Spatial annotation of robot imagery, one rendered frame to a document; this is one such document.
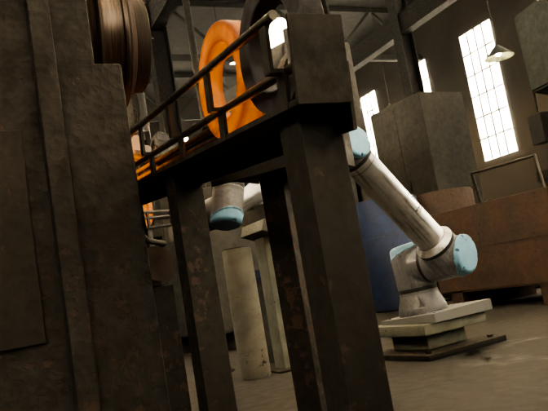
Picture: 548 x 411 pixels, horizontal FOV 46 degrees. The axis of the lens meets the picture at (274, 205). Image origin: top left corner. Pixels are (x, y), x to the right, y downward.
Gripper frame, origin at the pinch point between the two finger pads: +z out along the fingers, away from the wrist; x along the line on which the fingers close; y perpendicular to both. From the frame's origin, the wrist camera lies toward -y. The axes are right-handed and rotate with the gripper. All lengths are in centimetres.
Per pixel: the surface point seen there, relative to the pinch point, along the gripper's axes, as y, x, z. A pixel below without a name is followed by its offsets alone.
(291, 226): -21, 44, -32
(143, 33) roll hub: 34.4, 2.4, -1.2
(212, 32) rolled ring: 0, 79, 1
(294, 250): -26, 44, -34
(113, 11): 33.9, 11.1, 8.5
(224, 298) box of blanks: -18, -205, -107
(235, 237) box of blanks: 21, -209, -111
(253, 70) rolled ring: -11, 92, -2
